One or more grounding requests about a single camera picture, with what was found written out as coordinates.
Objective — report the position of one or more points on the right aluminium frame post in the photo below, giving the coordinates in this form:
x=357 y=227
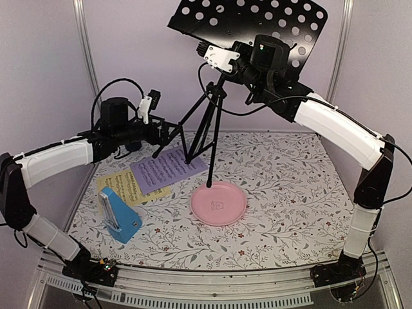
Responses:
x=335 y=40

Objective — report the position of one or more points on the aluminium frame post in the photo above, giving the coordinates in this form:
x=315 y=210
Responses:
x=335 y=40
x=80 y=18

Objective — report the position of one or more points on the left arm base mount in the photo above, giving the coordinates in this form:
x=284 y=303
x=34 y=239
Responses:
x=102 y=272

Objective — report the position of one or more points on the aluminium front rail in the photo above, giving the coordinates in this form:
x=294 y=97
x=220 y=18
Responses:
x=140 y=287

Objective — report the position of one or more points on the left aluminium frame post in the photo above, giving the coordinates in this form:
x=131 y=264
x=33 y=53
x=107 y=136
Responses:
x=80 y=18

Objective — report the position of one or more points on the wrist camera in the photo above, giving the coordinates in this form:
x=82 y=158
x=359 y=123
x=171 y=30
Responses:
x=147 y=104
x=217 y=57

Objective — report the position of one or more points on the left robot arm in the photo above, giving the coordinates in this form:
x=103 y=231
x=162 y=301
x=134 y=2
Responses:
x=22 y=172

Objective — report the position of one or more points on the black music stand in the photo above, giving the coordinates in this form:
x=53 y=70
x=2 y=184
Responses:
x=220 y=23

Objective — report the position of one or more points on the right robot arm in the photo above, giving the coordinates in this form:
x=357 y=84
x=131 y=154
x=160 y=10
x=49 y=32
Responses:
x=354 y=135

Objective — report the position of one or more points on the dark blue cup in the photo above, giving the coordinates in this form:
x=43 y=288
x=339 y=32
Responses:
x=133 y=147

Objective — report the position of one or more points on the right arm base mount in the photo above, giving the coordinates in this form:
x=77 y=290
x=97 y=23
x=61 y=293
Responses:
x=345 y=269

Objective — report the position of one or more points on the pink plate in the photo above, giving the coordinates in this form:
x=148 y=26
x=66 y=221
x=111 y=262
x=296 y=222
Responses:
x=219 y=205

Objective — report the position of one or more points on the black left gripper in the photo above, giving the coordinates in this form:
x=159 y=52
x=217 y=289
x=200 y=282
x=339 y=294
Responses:
x=155 y=139

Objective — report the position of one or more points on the blue metronome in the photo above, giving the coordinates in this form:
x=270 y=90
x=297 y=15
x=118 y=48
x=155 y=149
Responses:
x=121 y=221

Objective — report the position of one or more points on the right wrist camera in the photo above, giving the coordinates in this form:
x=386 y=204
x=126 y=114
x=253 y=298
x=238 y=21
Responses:
x=217 y=57

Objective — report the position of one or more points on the floral table mat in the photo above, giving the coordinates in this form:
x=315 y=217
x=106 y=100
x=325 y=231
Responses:
x=298 y=212

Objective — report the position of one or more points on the purple sheet music page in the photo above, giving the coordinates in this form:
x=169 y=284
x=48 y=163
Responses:
x=168 y=168

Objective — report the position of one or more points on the yellow sheet music page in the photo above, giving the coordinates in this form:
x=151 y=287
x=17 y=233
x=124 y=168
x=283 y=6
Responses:
x=125 y=186

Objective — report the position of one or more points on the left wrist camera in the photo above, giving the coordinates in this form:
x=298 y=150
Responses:
x=147 y=104

